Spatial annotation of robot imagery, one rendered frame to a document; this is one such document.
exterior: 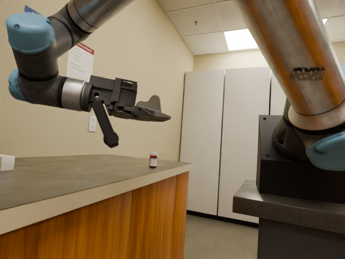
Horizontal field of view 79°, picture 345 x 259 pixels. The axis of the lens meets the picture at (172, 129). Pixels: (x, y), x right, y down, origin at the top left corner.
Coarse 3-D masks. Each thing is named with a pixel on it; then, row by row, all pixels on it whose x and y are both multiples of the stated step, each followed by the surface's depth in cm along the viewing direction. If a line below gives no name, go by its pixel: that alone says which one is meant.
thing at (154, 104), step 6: (156, 96) 53; (138, 102) 51; (144, 102) 52; (150, 102) 52; (156, 102) 53; (144, 108) 52; (150, 108) 52; (156, 108) 52; (138, 114) 50; (156, 114) 51; (162, 114) 52; (162, 120) 53
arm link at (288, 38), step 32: (256, 0) 26; (288, 0) 26; (256, 32) 30; (288, 32) 28; (320, 32) 28; (288, 64) 31; (320, 64) 30; (288, 96) 36; (320, 96) 33; (320, 128) 35; (320, 160) 38
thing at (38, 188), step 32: (32, 160) 95; (64, 160) 103; (96, 160) 112; (128, 160) 124; (160, 160) 138; (0, 192) 43; (32, 192) 44; (64, 192) 46; (96, 192) 53; (0, 224) 33
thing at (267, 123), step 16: (272, 128) 68; (272, 144) 63; (272, 160) 59; (288, 160) 58; (256, 176) 72; (272, 176) 58; (288, 176) 57; (304, 176) 56; (320, 176) 55; (336, 176) 54; (272, 192) 58; (288, 192) 57; (304, 192) 56; (320, 192) 54; (336, 192) 53
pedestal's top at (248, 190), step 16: (240, 192) 58; (256, 192) 59; (240, 208) 52; (256, 208) 51; (272, 208) 49; (288, 208) 48; (304, 208) 47; (320, 208) 47; (336, 208) 48; (304, 224) 46; (320, 224) 45; (336, 224) 44
